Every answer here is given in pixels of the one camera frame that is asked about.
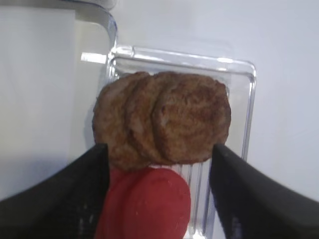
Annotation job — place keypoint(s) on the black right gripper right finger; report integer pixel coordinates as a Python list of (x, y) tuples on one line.
[(250, 205)]

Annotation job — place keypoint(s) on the red tomato slice right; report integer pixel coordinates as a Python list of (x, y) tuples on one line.
[(157, 206)]

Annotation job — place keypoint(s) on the white metal serving tray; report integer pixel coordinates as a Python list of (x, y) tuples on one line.
[(53, 63)]

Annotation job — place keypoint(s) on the clear patty tomato container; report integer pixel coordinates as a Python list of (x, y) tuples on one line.
[(240, 79)]

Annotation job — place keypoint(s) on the brown patty right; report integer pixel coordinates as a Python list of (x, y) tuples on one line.
[(190, 115)]

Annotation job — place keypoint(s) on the red tomato slice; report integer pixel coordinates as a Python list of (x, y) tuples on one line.
[(110, 222), (157, 206)]

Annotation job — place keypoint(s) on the brown patty left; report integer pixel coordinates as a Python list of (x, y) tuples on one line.
[(108, 123)]

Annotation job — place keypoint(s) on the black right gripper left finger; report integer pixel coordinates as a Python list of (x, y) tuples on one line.
[(67, 205)]

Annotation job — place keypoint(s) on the red tomato slice middle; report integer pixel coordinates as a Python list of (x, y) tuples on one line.
[(110, 222)]

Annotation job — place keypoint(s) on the brown patty middle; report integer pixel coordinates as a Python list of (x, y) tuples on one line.
[(138, 115)]

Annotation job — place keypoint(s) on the brown patty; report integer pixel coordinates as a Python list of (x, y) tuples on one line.
[(190, 115), (108, 123), (138, 115)]

